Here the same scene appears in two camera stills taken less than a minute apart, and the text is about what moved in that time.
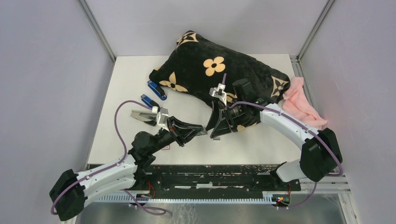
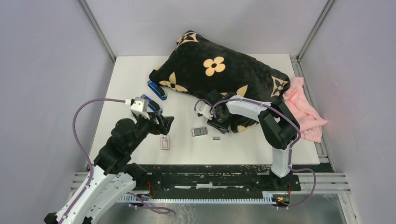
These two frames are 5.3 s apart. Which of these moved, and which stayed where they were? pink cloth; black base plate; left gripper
Moved: left gripper
Stayed: pink cloth; black base plate
